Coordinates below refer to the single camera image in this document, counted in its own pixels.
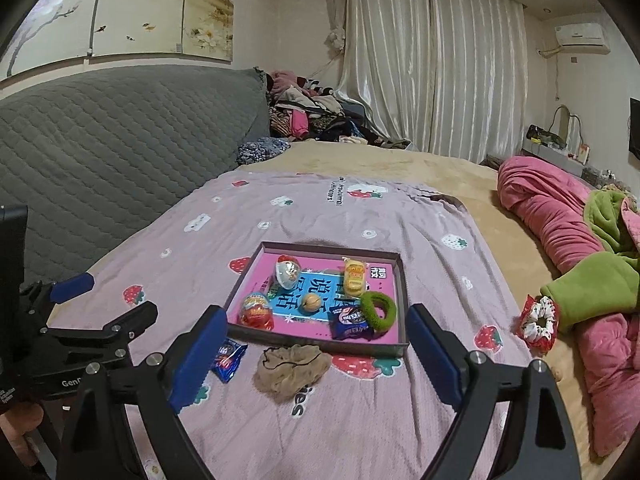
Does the dark floral cloth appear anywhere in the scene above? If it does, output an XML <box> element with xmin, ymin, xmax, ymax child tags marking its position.
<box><xmin>236</xmin><ymin>137</ymin><xmax>292</xmax><ymax>166</ymax></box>

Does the black television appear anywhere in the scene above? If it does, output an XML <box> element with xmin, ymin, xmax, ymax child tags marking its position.
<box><xmin>627</xmin><ymin>100</ymin><xmax>640</xmax><ymax>156</ymax></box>

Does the small silver toy egg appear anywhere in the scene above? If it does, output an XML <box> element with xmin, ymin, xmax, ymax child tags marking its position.
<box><xmin>273</xmin><ymin>255</ymin><xmax>302</xmax><ymax>291</ymax></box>

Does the floral printed wardrobe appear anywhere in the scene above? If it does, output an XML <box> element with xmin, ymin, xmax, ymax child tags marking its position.
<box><xmin>0</xmin><ymin>0</ymin><xmax>236</xmax><ymax>78</ymax></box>

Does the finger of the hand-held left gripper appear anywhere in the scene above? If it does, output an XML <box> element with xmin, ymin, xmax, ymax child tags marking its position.
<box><xmin>20</xmin><ymin>272</ymin><xmax>96</xmax><ymax>311</ymax></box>
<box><xmin>40</xmin><ymin>301</ymin><xmax>160</xmax><ymax>356</ymax></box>

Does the white air conditioner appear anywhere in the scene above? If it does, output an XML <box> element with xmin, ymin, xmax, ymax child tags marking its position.
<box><xmin>554</xmin><ymin>22</ymin><xmax>612</xmax><ymax>56</ymax></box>

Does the white curtain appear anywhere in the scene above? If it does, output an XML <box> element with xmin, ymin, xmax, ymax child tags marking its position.
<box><xmin>325</xmin><ymin>0</ymin><xmax>528</xmax><ymax>163</ymax></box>

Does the grey quilted headboard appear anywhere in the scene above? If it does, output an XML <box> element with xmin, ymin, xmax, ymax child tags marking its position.
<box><xmin>0</xmin><ymin>66</ymin><xmax>273</xmax><ymax>286</ymax></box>

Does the white arched frame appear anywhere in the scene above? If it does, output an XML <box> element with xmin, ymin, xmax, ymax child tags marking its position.
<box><xmin>550</xmin><ymin>105</ymin><xmax>583</xmax><ymax>153</ymax></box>

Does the pile of clothes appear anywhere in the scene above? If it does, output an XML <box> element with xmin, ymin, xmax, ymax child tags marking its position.
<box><xmin>265</xmin><ymin>70</ymin><xmax>416</xmax><ymax>150</ymax></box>

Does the grey side desk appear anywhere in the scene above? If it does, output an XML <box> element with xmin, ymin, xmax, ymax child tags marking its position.
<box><xmin>522</xmin><ymin>137</ymin><xmax>586</xmax><ymax>176</ymax></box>

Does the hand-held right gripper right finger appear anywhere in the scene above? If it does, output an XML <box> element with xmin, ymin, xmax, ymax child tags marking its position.
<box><xmin>407</xmin><ymin>304</ymin><xmax>583</xmax><ymax>480</ymax></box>

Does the green fuzzy hair ring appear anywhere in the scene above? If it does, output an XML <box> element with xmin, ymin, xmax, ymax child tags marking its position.
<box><xmin>360</xmin><ymin>291</ymin><xmax>398</xmax><ymax>333</ymax></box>

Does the large red toy egg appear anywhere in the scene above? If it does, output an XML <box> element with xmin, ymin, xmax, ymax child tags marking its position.
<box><xmin>238</xmin><ymin>292</ymin><xmax>276</xmax><ymax>331</ymax></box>

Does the pink strawberry printed blanket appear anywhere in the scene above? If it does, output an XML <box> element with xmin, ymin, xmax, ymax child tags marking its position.
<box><xmin>45</xmin><ymin>167</ymin><xmax>546</xmax><ymax>480</ymax></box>

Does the blue cookie packet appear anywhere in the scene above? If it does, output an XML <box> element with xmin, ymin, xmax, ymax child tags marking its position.
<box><xmin>210</xmin><ymin>338</ymin><xmax>248</xmax><ymax>385</ymax></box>
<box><xmin>328</xmin><ymin>305</ymin><xmax>373</xmax><ymax>342</ymax></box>

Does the dark shallow cardboard box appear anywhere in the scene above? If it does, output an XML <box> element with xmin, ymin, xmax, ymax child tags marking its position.
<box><xmin>222</xmin><ymin>241</ymin><xmax>412</xmax><ymax>358</ymax></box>

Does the person's left hand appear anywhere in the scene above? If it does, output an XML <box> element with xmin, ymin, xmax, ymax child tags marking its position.
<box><xmin>0</xmin><ymin>402</ymin><xmax>46</xmax><ymax>461</ymax></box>

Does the green fleece blanket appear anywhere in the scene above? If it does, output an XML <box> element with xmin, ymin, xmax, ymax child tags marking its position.
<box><xmin>540</xmin><ymin>189</ymin><xmax>640</xmax><ymax>333</ymax></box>

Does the pink quilt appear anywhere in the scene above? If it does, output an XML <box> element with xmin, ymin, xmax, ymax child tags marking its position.
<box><xmin>496</xmin><ymin>156</ymin><xmax>640</xmax><ymax>456</ymax></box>

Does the red and white scrunchie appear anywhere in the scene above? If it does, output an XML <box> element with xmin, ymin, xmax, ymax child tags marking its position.
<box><xmin>517</xmin><ymin>296</ymin><xmax>560</xmax><ymax>356</ymax></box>

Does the black bag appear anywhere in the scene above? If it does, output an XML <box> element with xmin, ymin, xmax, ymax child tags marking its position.
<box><xmin>526</xmin><ymin>124</ymin><xmax>568</xmax><ymax>150</ymax></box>

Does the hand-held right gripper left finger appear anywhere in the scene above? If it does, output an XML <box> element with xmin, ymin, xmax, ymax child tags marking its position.
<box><xmin>56</xmin><ymin>304</ymin><xmax>228</xmax><ymax>480</ymax></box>

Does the beige mesh cloth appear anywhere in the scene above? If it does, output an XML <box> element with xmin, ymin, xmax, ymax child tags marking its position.
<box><xmin>254</xmin><ymin>344</ymin><xmax>333</xmax><ymax>402</ymax></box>

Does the yellow snack packet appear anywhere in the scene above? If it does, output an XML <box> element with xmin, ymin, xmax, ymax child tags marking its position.
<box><xmin>342</xmin><ymin>257</ymin><xmax>368</xmax><ymax>297</ymax></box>

